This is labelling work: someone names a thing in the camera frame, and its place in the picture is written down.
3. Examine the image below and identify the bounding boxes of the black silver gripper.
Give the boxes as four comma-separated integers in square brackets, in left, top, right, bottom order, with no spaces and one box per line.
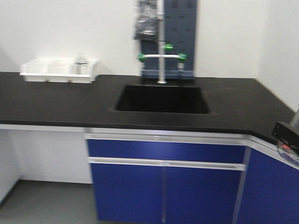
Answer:
[272,122,299,154]

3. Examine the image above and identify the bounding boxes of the red plastic spoon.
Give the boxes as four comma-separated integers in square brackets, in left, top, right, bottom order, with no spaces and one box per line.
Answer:
[281,144,295,153]

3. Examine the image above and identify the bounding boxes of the small glass measuring beaker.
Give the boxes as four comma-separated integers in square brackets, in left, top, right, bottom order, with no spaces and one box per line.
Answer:
[274,110,299,167]

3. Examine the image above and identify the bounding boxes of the blue corner cabinet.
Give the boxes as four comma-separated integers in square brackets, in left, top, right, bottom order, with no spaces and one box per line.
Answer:
[237,137,299,224]

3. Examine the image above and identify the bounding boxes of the black lab sink basin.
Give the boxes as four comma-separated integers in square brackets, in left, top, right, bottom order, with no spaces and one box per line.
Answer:
[115,84,210,114]

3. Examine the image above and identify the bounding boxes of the white lab faucet green knobs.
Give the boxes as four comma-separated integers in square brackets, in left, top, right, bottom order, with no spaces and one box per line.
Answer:
[138,0,187,84]

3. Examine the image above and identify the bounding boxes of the blue base cabinet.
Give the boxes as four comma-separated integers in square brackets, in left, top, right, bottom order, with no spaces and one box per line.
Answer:
[87,139,246,224]

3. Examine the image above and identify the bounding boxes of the blue-grey drying pegboard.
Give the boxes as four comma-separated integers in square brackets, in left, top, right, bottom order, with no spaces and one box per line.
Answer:
[140,0,198,80]

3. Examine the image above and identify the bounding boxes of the clear plastic bag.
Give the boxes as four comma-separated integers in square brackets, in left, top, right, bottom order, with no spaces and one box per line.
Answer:
[134,0,158,42]

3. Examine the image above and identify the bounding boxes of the white right plastic bin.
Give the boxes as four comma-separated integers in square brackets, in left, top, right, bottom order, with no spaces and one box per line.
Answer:
[68,60,100,84]

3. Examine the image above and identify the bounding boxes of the white plastic bin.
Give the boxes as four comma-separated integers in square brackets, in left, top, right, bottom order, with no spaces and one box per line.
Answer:
[68,60,100,84]
[46,59,71,83]
[20,58,52,82]

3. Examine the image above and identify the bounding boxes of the round-bottom glass flask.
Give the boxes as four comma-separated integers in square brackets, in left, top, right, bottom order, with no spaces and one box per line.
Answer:
[74,53,88,75]

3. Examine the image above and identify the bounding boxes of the white middle plastic bin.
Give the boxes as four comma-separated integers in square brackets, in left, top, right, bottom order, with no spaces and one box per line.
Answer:
[46,59,71,83]

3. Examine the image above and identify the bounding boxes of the white left plastic bin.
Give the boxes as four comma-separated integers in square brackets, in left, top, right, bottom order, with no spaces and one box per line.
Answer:
[20,58,52,82]

